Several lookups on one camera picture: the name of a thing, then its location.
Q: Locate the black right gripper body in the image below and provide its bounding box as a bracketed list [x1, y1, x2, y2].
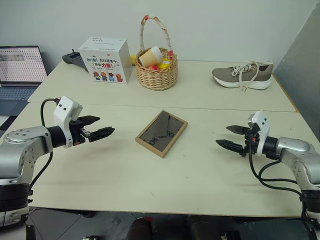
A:
[240, 125, 260, 158]

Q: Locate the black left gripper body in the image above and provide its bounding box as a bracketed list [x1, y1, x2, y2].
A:
[68, 119, 91, 147]

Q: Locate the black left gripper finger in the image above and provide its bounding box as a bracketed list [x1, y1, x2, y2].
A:
[79, 115, 101, 127]
[87, 126, 116, 144]

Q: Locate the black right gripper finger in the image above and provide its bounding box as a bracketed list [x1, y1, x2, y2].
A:
[215, 139, 245, 154]
[225, 124, 251, 136]

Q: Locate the khaki sneaker with white sole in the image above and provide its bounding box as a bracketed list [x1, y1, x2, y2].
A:
[211, 60, 274, 92]

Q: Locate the wooden framed clock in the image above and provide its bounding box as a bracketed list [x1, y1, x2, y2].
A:
[135, 109, 189, 159]

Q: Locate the white printed cardboard box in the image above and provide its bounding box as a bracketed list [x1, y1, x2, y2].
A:
[77, 37, 134, 84]

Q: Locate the black handheld device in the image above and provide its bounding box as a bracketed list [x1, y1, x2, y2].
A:
[61, 49, 89, 74]

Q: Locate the corrugated paper cup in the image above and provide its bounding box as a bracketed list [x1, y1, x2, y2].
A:
[138, 45, 164, 68]

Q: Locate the grey laptop computer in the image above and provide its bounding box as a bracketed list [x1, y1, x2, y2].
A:
[0, 45, 49, 131]

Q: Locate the yellow toy fruit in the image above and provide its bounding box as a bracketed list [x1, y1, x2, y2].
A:
[157, 57, 171, 71]

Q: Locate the grey partition panel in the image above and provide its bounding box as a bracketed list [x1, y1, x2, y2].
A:
[271, 6, 320, 121]

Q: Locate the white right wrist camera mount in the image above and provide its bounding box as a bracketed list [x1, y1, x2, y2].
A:
[246, 110, 272, 157]

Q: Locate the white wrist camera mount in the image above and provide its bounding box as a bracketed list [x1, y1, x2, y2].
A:
[53, 95, 84, 149]
[246, 110, 272, 157]

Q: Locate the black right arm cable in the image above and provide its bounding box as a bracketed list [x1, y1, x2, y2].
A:
[248, 151, 309, 226]

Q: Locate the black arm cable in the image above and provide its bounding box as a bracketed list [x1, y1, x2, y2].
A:
[248, 151, 309, 226]
[29, 98, 61, 195]

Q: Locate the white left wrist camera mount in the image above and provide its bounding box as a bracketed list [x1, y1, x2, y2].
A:
[53, 95, 84, 149]

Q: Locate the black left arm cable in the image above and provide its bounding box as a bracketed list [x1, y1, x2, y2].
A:
[29, 98, 61, 195]

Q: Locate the wicker basket with handle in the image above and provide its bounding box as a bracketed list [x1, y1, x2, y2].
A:
[135, 14, 179, 92]

